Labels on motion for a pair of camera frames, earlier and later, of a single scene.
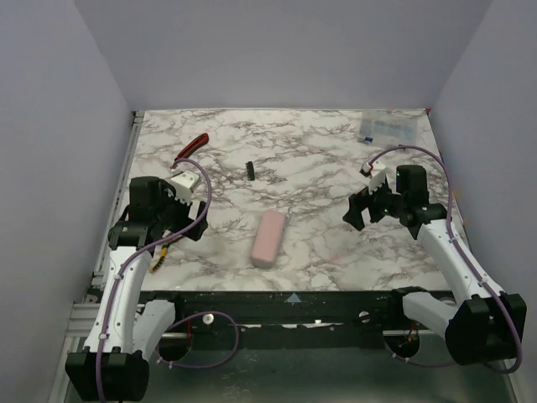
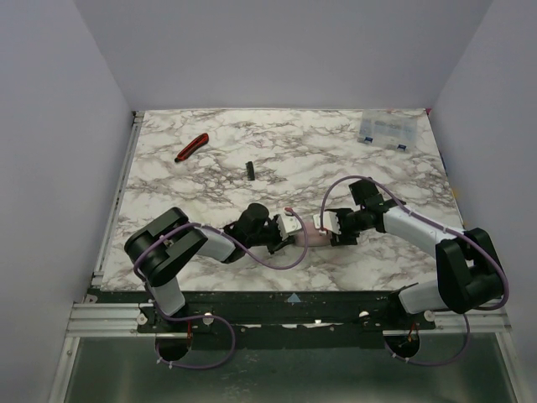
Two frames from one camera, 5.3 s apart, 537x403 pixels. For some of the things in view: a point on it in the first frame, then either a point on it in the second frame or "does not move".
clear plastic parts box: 388,127 does not move
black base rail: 346,319 does not move
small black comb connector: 250,171 does not move
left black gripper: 185,217 to 274,237
